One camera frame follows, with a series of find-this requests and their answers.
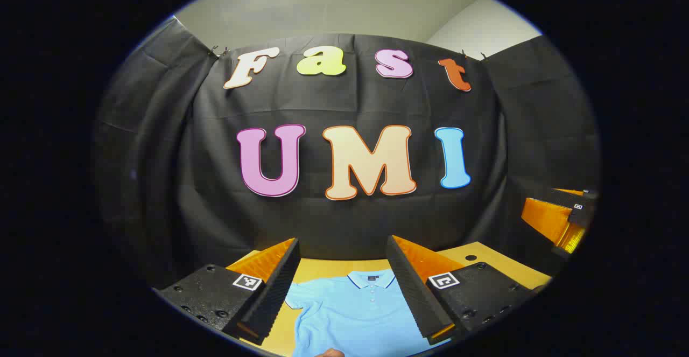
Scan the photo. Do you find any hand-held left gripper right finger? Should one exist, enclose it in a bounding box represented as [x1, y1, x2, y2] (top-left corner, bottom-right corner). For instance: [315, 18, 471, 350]
[385, 235, 539, 346]

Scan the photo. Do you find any light blue T-shirt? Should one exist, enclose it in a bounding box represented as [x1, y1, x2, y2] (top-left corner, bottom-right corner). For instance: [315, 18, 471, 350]
[284, 269, 452, 357]

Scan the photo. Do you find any black backdrop cloth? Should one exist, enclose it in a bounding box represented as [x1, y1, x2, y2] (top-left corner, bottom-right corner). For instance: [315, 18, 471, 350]
[92, 18, 601, 293]

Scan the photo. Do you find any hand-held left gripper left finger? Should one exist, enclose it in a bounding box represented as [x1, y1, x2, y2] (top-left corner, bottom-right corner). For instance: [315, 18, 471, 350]
[153, 237, 302, 346]

